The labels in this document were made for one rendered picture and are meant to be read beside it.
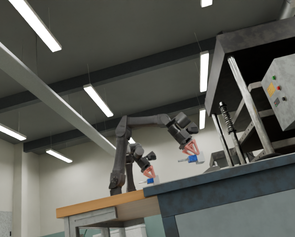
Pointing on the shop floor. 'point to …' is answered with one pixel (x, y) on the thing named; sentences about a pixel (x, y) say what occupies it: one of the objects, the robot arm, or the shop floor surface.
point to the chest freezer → (132, 231)
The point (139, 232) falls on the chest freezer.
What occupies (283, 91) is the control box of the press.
